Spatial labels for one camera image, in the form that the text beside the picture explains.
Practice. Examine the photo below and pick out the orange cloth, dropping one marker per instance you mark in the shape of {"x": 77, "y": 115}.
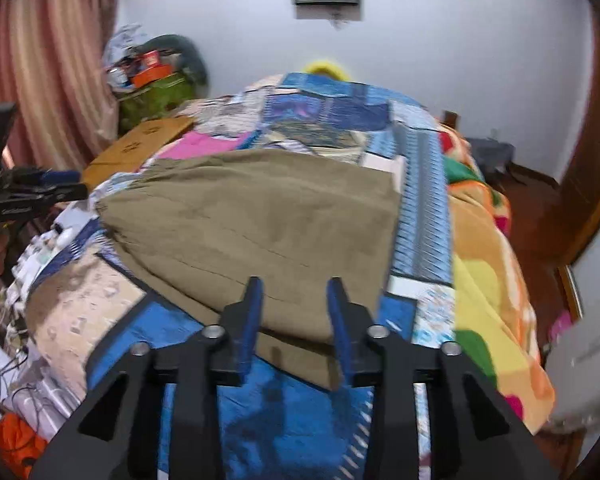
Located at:
{"x": 7, "y": 445}

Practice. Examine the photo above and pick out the pink striped curtain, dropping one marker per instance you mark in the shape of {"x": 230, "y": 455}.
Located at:
{"x": 45, "y": 60}

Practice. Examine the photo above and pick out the wooden bed post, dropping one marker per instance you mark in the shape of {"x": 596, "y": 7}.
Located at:
{"x": 450, "y": 119}

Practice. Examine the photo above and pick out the orange yellow fleece blanket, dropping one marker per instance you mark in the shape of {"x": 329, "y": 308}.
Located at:
{"x": 485, "y": 280}

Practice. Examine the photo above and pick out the grey long pillow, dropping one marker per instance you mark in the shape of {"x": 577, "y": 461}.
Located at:
{"x": 192, "y": 60}

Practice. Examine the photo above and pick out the pink object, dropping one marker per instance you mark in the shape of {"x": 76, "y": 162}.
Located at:
{"x": 560, "y": 324}

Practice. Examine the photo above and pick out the grey backpack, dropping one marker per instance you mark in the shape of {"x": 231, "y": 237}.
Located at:
{"x": 487, "y": 152}

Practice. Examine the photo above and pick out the yellow foam tube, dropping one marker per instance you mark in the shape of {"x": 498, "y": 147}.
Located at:
{"x": 325, "y": 67}

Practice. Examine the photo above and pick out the wooden lap desk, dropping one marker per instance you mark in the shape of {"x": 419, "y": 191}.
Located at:
{"x": 130, "y": 147}

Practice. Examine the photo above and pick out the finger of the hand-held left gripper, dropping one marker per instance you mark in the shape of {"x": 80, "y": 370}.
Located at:
{"x": 55, "y": 176}
{"x": 35, "y": 200}

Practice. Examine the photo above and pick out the pink cloth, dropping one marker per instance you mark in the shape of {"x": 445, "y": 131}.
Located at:
{"x": 200, "y": 142}

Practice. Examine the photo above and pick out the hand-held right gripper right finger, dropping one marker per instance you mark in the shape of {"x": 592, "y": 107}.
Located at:
{"x": 337, "y": 310}

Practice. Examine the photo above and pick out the blue patchwork blanket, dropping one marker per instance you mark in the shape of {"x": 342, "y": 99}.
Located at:
{"x": 280, "y": 425}

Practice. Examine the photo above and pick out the small red box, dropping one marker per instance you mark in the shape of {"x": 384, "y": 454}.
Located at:
{"x": 151, "y": 58}

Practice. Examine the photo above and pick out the olive green pants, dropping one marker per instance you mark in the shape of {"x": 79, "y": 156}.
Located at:
{"x": 240, "y": 220}

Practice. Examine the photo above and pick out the brown wooden wardrobe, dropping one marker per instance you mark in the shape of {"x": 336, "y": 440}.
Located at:
{"x": 590, "y": 135}

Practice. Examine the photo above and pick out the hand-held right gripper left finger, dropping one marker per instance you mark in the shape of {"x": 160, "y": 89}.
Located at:
{"x": 252, "y": 310}

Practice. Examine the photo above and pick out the orange flat box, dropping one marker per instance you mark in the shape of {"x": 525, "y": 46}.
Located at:
{"x": 150, "y": 76}

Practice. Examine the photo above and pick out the white cloth pile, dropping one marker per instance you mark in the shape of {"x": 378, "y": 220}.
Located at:
{"x": 125, "y": 40}

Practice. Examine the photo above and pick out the green patterned storage box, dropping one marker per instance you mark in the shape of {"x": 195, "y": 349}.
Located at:
{"x": 155, "y": 97}

